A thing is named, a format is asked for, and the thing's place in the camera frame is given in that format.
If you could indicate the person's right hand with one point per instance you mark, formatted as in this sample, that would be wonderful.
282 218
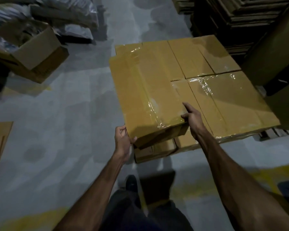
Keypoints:
195 122

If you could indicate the person's left hand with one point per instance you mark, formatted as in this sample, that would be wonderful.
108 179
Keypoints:
122 144

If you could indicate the person's right thumb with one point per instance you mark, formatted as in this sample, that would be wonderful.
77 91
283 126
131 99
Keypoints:
188 108

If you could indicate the person's left thumb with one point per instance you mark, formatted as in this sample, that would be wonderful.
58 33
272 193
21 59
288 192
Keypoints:
132 141

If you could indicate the long taped cardboard box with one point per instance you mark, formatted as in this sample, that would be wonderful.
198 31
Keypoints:
147 93

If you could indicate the person's left forearm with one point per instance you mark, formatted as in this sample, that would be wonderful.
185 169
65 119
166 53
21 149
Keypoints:
96 190

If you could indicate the person's right forearm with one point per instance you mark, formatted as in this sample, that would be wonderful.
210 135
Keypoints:
236 185

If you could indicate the small taped cardboard box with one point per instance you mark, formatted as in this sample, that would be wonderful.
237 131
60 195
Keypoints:
159 149

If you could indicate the person's black shoe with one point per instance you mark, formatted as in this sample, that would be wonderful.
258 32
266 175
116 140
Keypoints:
131 183

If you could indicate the wide taped cardboard box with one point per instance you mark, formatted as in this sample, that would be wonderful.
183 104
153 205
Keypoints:
233 103

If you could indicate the person's dark trousers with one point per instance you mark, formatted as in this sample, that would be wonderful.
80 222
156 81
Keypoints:
139 214

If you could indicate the wooden pallet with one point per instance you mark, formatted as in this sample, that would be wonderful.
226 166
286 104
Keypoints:
274 133

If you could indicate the stack of flattened cardboard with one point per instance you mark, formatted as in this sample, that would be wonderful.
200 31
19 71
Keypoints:
231 19

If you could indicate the large upright cardboard panel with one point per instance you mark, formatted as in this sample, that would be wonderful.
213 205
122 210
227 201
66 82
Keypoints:
272 52

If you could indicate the small white plastic bag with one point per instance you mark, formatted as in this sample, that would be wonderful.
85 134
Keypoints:
78 31

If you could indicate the open cardboard box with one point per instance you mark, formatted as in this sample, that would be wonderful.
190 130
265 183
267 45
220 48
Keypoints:
36 55

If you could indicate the large white plastic bag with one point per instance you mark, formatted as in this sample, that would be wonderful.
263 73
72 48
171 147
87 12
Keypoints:
69 9

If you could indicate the crumpled white plastic bag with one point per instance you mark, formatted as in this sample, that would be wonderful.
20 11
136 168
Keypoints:
7 13

